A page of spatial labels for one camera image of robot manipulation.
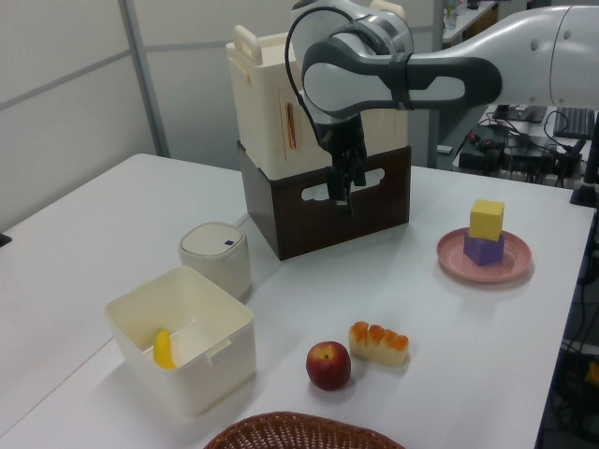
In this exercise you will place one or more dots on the yellow toy banana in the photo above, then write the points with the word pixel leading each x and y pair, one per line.
pixel 164 351

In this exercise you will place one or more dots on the pink plate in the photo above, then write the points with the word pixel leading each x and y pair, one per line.
pixel 517 262

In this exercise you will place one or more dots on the black keyboard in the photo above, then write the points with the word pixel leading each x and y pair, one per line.
pixel 574 122

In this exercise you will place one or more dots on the purple cube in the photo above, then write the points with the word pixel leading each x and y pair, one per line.
pixel 484 252

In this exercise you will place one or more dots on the small cream lidded bin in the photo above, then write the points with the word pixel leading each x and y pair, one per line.
pixel 215 262

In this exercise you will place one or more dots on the cream plastic crate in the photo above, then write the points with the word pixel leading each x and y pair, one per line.
pixel 262 117

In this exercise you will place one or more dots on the yellow cube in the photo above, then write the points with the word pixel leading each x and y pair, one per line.
pixel 486 222

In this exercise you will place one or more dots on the white open plastic box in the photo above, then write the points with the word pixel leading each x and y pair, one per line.
pixel 206 374

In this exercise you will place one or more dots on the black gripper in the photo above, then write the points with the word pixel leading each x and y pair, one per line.
pixel 344 140

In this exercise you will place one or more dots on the brown wicker basket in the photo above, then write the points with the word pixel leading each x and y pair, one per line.
pixel 299 432

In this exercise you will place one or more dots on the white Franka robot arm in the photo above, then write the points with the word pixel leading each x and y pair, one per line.
pixel 468 75

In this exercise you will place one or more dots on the black electronics box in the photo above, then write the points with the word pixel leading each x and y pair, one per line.
pixel 482 156

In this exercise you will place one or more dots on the dark brown drawer crate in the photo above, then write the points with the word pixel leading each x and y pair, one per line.
pixel 374 210

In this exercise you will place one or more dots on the red toy apple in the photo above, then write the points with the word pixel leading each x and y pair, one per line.
pixel 328 367

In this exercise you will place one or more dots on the black clamp mount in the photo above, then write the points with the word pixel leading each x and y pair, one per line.
pixel 587 187

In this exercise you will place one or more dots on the orange topped toy bread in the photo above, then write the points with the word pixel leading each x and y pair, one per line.
pixel 379 346

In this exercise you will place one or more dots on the black monitor base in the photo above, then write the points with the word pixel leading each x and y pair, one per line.
pixel 519 113

